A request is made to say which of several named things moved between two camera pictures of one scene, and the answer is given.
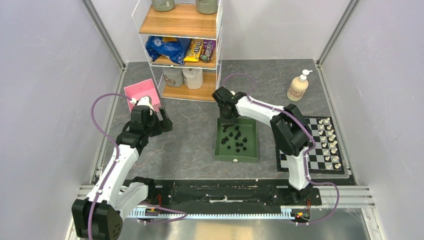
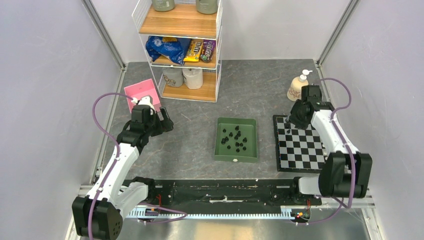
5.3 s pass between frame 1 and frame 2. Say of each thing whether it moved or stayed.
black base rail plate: stayed
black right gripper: moved
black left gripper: stayed
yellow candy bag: stayed
